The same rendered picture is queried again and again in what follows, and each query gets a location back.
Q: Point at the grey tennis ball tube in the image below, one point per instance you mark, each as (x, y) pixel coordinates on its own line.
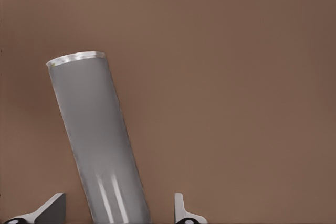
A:
(97, 134)

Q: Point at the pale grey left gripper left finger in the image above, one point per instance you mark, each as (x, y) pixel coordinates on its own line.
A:
(51, 209)

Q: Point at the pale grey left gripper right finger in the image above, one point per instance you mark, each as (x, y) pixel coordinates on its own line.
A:
(180, 209)

